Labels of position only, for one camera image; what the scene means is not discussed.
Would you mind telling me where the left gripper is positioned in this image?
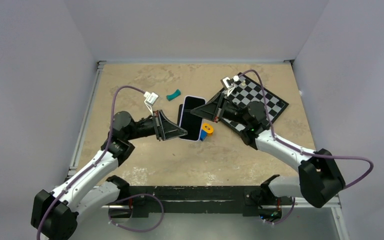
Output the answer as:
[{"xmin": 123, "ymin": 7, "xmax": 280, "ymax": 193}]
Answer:
[{"xmin": 125, "ymin": 109, "xmax": 187, "ymax": 141}]

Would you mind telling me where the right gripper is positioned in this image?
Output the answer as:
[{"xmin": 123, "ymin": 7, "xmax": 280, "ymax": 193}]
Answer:
[{"xmin": 190, "ymin": 92, "xmax": 250, "ymax": 127}]

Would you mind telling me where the phone with black screen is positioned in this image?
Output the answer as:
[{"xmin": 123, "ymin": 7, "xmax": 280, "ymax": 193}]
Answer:
[{"xmin": 179, "ymin": 96, "xmax": 205, "ymax": 141}]

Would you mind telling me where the lilac phone case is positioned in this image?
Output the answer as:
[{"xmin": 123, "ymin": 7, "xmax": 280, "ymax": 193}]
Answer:
[{"xmin": 177, "ymin": 95, "xmax": 207, "ymax": 143}]

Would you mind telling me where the black phone case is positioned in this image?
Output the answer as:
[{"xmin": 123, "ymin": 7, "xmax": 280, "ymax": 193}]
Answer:
[{"xmin": 177, "ymin": 104, "xmax": 184, "ymax": 126}]

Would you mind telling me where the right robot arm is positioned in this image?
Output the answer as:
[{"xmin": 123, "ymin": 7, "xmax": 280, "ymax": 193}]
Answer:
[{"xmin": 190, "ymin": 92, "xmax": 346, "ymax": 208}]

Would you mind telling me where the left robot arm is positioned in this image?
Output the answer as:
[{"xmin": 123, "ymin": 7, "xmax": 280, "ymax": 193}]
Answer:
[{"xmin": 30, "ymin": 110, "xmax": 188, "ymax": 240}]

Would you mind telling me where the yellow toy traffic light block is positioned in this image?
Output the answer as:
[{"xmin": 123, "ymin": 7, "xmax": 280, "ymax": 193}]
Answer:
[{"xmin": 201, "ymin": 122, "xmax": 214, "ymax": 136}]

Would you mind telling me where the blue toy brick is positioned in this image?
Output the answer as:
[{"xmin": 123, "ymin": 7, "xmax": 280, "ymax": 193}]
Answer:
[{"xmin": 199, "ymin": 130, "xmax": 208, "ymax": 141}]

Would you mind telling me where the teal curved block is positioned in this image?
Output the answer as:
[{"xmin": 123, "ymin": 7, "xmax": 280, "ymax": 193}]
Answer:
[{"xmin": 166, "ymin": 89, "xmax": 181, "ymax": 102}]

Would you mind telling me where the black white chessboard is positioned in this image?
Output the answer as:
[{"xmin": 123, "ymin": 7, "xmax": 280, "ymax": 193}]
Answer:
[{"xmin": 227, "ymin": 75, "xmax": 289, "ymax": 123}]

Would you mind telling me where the black chess piece far right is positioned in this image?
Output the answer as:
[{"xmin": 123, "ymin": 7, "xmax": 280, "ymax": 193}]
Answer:
[{"xmin": 276, "ymin": 101, "xmax": 284, "ymax": 107}]

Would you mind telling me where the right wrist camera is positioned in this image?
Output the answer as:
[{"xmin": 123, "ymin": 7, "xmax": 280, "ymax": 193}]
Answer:
[{"xmin": 220, "ymin": 75, "xmax": 240, "ymax": 97}]

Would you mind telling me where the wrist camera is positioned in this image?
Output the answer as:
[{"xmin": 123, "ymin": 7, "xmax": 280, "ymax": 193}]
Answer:
[
  {"xmin": 220, "ymin": 75, "xmax": 240, "ymax": 97},
  {"xmin": 143, "ymin": 91, "xmax": 159, "ymax": 115}
]

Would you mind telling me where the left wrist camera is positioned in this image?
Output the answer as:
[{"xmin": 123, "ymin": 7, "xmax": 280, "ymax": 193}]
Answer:
[{"xmin": 143, "ymin": 91, "xmax": 159, "ymax": 115}]

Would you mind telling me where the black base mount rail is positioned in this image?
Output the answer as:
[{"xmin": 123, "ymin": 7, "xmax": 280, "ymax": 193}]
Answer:
[{"xmin": 105, "ymin": 185, "xmax": 296, "ymax": 220}]

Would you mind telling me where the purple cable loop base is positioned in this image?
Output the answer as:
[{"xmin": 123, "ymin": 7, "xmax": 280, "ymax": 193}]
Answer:
[{"xmin": 108, "ymin": 193, "xmax": 165, "ymax": 233}]

